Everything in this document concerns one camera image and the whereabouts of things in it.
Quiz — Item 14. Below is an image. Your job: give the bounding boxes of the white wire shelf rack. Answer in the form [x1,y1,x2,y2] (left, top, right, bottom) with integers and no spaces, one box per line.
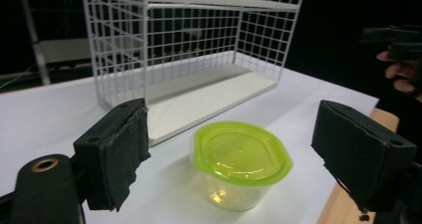
[81,0,306,148]

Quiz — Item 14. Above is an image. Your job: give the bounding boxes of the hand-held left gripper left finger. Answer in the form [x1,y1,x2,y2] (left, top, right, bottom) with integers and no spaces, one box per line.
[73,98,152,213]

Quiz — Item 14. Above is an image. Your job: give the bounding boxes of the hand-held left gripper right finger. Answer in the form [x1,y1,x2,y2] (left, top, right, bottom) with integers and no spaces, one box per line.
[311,100,418,215]

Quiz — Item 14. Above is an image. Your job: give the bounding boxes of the clear container with green lid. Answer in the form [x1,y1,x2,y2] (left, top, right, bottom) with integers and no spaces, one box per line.
[188,120,294,212]

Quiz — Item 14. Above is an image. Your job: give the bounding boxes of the metal stand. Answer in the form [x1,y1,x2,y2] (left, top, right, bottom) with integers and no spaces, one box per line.
[0,0,94,94]

